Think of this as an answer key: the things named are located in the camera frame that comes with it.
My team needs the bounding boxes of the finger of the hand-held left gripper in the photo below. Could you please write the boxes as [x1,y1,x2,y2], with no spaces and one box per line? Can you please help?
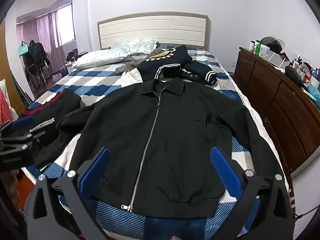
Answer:
[0,118,35,137]
[0,132,38,153]

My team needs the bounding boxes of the pink curtain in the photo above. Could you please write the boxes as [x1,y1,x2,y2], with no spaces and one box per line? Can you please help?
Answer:
[17,10,63,64]

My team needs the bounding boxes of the dark wooden dresser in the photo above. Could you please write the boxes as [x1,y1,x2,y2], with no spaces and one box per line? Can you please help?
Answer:
[234,46,320,174]

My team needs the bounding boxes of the grey box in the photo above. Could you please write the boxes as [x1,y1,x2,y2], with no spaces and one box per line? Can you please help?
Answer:
[264,51,286,68]

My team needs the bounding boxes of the pale floral pillow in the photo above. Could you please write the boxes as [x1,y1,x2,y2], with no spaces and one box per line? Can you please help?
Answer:
[111,39,158,55]

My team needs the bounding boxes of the teal packet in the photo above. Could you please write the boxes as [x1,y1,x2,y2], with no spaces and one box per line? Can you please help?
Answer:
[306,80,320,102]

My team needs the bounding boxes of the window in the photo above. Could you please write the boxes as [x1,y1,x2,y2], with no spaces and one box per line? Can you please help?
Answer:
[57,4,76,47]

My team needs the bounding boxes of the grey satin pillow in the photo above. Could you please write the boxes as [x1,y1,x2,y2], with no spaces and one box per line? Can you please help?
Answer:
[72,49,132,70]

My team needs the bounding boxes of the brown garment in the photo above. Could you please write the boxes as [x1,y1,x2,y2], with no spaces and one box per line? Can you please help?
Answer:
[115,52,155,74]

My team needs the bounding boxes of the white nightstand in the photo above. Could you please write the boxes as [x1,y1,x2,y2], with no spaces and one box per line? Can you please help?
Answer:
[65,62,78,75]

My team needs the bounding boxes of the navy varsity jacket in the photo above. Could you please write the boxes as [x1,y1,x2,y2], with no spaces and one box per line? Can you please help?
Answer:
[121,45,218,85]

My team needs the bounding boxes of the black zip jacket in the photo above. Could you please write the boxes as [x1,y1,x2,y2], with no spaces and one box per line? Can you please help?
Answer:
[59,78,283,218]

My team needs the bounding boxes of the cream bed headboard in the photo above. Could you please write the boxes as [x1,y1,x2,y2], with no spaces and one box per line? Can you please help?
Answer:
[97,12,210,51]

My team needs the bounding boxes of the black garment with red stripes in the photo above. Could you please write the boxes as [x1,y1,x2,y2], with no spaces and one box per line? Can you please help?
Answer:
[19,89,82,170]

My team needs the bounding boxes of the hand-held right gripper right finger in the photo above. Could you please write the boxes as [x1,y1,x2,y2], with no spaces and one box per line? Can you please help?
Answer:
[211,147,293,240]

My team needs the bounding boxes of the blue plaid blanket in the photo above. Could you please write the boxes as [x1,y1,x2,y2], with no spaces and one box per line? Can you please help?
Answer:
[21,44,295,240]

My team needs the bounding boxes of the black pouch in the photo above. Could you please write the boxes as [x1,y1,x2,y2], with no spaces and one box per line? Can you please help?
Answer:
[285,65,303,87]

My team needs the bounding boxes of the black helmet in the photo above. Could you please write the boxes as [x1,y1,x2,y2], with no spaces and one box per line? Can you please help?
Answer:
[260,36,285,55]

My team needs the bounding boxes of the teal bag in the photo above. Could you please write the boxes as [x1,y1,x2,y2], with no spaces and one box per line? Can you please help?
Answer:
[18,44,31,56]

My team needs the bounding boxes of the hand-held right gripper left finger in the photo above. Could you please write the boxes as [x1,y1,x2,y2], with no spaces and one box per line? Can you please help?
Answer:
[25,147,118,240]

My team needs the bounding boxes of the pile of small dresser clutter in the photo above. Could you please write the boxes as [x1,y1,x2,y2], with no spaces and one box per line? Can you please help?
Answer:
[290,54,320,90]

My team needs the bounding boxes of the pink cloth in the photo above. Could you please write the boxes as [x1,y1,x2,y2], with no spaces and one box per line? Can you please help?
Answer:
[0,79,13,122]

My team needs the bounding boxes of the clothes rack with dark clothes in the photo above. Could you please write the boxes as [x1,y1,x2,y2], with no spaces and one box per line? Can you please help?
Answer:
[22,39,52,86]

